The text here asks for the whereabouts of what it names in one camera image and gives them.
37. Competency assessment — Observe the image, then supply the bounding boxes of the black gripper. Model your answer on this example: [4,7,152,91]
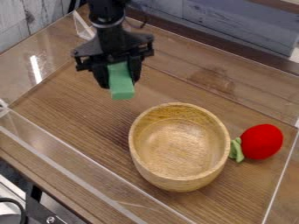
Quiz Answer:
[70,25,155,89]

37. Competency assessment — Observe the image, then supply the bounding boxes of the green rectangular block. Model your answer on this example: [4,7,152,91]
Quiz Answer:
[107,62,135,100]

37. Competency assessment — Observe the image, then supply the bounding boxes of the brown wooden bowl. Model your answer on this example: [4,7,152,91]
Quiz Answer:
[128,102,229,193]

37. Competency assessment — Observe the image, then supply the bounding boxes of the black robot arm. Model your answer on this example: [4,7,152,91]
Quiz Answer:
[70,0,155,89]

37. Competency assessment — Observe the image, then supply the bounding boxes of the red plush tomato toy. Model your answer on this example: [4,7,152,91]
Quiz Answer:
[228,123,284,163]

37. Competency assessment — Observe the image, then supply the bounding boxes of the clear acrylic corner bracket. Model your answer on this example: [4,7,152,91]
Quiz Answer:
[72,11,96,40]

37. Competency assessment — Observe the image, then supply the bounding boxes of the clear acrylic front wall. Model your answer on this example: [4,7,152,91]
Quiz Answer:
[0,108,195,224]

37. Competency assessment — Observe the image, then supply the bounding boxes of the black table frame bracket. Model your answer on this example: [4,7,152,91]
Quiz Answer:
[0,183,68,224]

